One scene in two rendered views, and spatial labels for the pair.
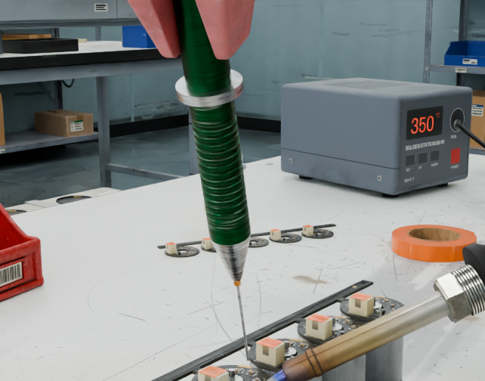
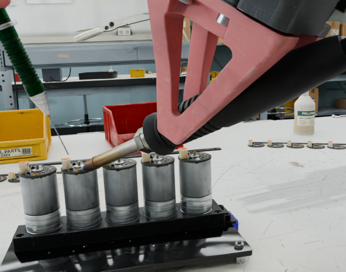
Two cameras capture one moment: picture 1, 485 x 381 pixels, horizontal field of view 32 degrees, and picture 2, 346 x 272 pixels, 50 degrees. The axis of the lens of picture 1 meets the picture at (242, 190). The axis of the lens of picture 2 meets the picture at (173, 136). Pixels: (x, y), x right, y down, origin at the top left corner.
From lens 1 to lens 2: 0.23 m
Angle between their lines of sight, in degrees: 39
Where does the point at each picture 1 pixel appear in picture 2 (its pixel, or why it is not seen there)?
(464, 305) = (140, 142)
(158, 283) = (226, 154)
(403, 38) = not seen: outside the picture
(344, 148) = not seen: outside the picture
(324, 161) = not seen: outside the picture
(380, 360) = (187, 182)
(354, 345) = (104, 156)
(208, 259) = (262, 149)
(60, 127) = not seen: outside the picture
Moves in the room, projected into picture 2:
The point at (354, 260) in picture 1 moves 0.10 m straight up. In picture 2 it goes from (337, 160) to (341, 80)
